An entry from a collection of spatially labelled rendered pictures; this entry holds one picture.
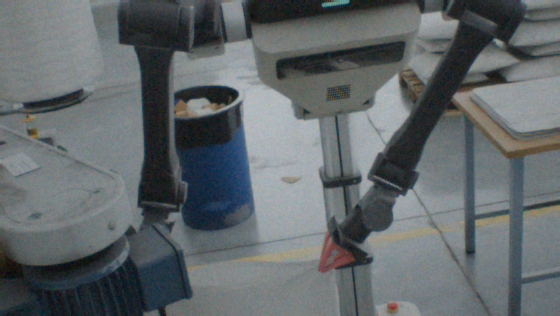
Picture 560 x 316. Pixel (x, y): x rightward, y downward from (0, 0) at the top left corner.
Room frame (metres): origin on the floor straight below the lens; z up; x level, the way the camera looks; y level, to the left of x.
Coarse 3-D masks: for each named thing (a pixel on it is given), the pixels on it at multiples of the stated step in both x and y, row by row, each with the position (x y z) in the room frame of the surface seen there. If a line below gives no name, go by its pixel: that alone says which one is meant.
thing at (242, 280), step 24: (216, 264) 1.25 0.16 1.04; (240, 264) 1.25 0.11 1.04; (264, 264) 1.23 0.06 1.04; (288, 264) 1.22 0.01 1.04; (312, 264) 1.21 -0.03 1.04; (192, 288) 1.18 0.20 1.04; (216, 288) 1.17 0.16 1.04; (240, 288) 1.17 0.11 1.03; (264, 288) 1.18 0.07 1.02; (288, 288) 1.20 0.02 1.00; (312, 288) 1.21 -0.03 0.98; (336, 288) 1.21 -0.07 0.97; (144, 312) 1.21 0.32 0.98; (168, 312) 1.20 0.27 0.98; (192, 312) 1.18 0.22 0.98; (216, 312) 1.17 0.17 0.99; (240, 312) 1.17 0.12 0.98; (264, 312) 1.18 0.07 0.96; (288, 312) 1.19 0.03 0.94; (312, 312) 1.21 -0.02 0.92; (336, 312) 1.21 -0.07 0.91
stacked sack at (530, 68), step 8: (520, 56) 4.62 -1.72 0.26; (528, 56) 4.58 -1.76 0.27; (536, 56) 4.55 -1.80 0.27; (544, 56) 4.52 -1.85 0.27; (552, 56) 4.52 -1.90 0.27; (520, 64) 4.47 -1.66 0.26; (528, 64) 4.44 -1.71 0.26; (536, 64) 4.42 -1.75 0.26; (544, 64) 4.41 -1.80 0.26; (552, 64) 4.40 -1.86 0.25; (504, 72) 4.46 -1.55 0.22; (512, 72) 4.40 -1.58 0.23; (520, 72) 4.38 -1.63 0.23; (528, 72) 4.36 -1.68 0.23; (536, 72) 4.36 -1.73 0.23; (544, 72) 4.35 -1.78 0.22; (552, 72) 4.35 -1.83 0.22; (512, 80) 4.35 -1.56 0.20; (520, 80) 4.36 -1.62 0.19; (528, 80) 4.35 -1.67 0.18
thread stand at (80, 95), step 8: (88, 88) 1.03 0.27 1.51; (64, 96) 0.99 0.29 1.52; (72, 96) 0.99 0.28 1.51; (80, 96) 0.99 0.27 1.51; (88, 96) 0.99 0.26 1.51; (16, 104) 1.00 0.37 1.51; (24, 104) 0.99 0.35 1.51; (32, 104) 0.98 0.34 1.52; (40, 104) 0.97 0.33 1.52; (48, 104) 0.97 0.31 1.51; (56, 104) 0.97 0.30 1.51; (64, 104) 0.97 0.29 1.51; (72, 104) 0.97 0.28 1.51; (0, 112) 1.00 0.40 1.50; (8, 112) 1.00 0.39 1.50; (16, 112) 1.00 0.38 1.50; (24, 112) 0.96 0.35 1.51; (32, 112) 0.95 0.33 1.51; (40, 112) 0.95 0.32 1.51; (0, 160) 1.01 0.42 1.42
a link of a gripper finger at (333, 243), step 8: (328, 224) 1.25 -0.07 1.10; (336, 232) 1.21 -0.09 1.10; (328, 240) 1.20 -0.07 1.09; (336, 240) 1.19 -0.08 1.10; (328, 248) 1.19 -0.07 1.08; (336, 248) 1.19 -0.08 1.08; (344, 248) 1.19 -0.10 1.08; (328, 256) 1.20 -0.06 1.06; (344, 256) 1.21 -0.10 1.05; (352, 256) 1.19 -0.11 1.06; (320, 264) 1.20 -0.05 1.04; (336, 264) 1.20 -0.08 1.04; (344, 264) 1.20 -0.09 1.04
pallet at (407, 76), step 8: (408, 64) 5.14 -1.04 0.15; (400, 72) 5.08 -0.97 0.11; (408, 72) 4.96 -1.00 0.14; (488, 72) 4.73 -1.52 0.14; (496, 72) 4.71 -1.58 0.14; (400, 80) 5.10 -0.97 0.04; (408, 80) 4.82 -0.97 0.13; (416, 80) 4.77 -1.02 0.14; (488, 80) 4.57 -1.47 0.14; (496, 80) 4.56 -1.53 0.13; (504, 80) 4.56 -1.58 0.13; (408, 88) 4.82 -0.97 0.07; (416, 88) 4.60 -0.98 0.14; (464, 88) 4.47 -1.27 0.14; (472, 88) 4.45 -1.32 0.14; (416, 96) 4.70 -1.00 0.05; (448, 112) 4.39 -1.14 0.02; (456, 112) 4.38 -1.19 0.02
